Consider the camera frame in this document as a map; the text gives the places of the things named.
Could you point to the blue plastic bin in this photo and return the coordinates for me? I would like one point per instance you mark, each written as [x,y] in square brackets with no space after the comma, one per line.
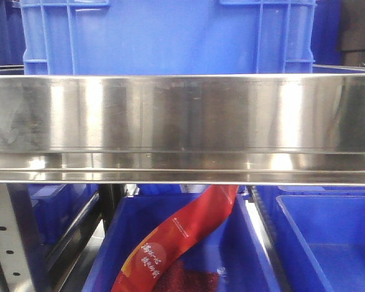
[167,37]

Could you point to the lower blue bin right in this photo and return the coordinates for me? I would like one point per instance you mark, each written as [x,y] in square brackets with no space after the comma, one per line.
[318,234]

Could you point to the lower blue bin centre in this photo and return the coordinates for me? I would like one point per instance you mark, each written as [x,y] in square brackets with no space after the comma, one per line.
[231,258]

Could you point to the metal shelf upright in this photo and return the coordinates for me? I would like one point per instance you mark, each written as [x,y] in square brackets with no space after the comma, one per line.
[22,262]

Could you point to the red snack bag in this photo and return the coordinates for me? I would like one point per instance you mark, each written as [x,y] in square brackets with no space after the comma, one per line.
[167,242]

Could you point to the stainless steel tray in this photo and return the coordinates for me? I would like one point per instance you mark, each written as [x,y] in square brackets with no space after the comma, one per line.
[231,129]

